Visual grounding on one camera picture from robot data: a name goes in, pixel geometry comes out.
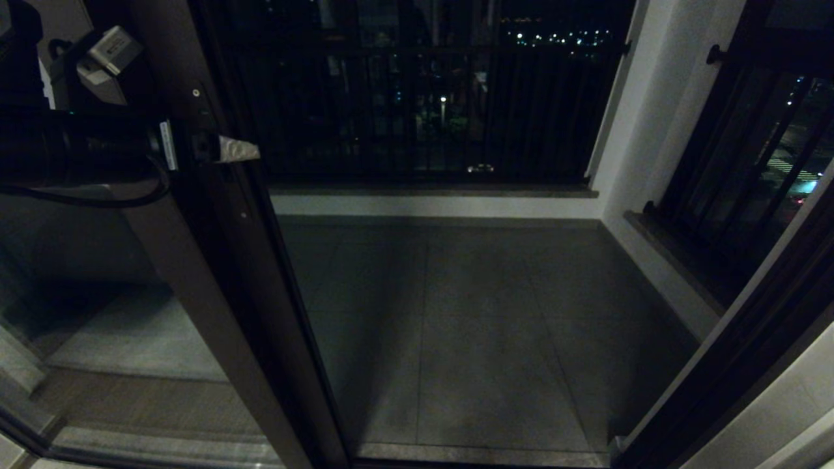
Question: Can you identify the long stone balcony sill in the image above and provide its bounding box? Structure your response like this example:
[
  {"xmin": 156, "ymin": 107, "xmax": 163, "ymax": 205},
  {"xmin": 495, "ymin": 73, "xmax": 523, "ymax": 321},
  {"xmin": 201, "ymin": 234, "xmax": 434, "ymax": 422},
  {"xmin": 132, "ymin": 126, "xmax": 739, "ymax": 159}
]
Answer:
[{"xmin": 270, "ymin": 184, "xmax": 599, "ymax": 199}]

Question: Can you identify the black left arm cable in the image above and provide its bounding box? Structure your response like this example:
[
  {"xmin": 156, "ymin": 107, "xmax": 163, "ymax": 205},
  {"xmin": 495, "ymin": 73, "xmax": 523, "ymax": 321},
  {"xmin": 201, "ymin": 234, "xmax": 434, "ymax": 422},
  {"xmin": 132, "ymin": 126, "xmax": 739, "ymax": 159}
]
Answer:
[{"xmin": 0, "ymin": 153, "xmax": 173, "ymax": 210}]

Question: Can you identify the brown framed sliding glass door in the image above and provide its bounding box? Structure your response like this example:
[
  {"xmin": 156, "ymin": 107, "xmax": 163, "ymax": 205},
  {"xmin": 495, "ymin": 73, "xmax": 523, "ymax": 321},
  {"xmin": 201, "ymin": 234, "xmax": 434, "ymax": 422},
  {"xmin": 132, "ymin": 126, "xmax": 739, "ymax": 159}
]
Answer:
[{"xmin": 124, "ymin": 0, "xmax": 356, "ymax": 469}]

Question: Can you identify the brown framed fixed glass door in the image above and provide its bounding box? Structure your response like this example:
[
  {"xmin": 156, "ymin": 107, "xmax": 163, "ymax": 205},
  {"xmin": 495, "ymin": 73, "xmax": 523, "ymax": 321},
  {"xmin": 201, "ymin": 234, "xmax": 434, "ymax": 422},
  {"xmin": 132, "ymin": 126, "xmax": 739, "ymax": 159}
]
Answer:
[{"xmin": 0, "ymin": 0, "xmax": 315, "ymax": 469}]

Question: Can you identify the short stone balcony sill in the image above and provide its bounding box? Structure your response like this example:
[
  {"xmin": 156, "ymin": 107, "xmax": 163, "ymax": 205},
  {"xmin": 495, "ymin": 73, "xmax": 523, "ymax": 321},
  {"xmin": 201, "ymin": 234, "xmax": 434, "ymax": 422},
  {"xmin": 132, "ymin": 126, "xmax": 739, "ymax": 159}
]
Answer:
[{"xmin": 624, "ymin": 210, "xmax": 745, "ymax": 319}]

